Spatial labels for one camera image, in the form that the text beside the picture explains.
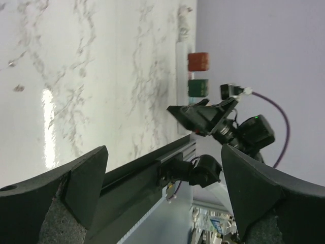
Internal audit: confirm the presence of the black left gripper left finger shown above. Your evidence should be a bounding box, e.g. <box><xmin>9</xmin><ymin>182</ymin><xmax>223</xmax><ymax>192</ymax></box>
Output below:
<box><xmin>1</xmin><ymin>146</ymin><xmax>108</xmax><ymax>243</ymax></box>

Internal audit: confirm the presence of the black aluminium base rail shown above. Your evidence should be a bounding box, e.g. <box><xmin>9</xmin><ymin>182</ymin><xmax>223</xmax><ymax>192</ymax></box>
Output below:
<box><xmin>85</xmin><ymin>136</ymin><xmax>196</xmax><ymax>243</ymax></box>

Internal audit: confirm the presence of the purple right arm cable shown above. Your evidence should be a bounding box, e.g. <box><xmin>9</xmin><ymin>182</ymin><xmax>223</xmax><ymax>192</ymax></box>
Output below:
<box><xmin>250</xmin><ymin>91</ymin><xmax>290</xmax><ymax>168</ymax></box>

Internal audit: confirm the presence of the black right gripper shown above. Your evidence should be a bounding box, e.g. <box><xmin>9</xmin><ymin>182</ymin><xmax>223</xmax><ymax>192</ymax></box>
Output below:
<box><xmin>167</xmin><ymin>98</ymin><xmax>238</xmax><ymax>137</ymax></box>

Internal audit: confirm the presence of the green cube plug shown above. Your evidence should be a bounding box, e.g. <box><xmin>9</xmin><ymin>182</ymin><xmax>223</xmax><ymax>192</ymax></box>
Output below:
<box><xmin>188</xmin><ymin>79</ymin><xmax>209</xmax><ymax>98</ymax></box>

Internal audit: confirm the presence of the red cube plug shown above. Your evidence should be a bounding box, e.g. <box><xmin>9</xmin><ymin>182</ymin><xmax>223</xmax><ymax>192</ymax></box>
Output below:
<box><xmin>188</xmin><ymin>52</ymin><xmax>210</xmax><ymax>72</ymax></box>

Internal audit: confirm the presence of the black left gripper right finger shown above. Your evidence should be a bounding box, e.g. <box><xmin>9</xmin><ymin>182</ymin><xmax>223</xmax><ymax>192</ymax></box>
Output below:
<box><xmin>221</xmin><ymin>145</ymin><xmax>324</xmax><ymax>244</ymax></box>

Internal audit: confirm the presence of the white toothed cable duct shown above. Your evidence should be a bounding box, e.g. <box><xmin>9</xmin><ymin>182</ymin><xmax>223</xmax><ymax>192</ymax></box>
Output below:
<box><xmin>117</xmin><ymin>189</ymin><xmax>167</xmax><ymax>244</ymax></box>

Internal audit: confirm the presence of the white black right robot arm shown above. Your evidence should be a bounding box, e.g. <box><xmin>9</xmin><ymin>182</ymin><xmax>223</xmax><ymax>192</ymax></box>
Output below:
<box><xmin>167</xmin><ymin>98</ymin><xmax>275</xmax><ymax>162</ymax></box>

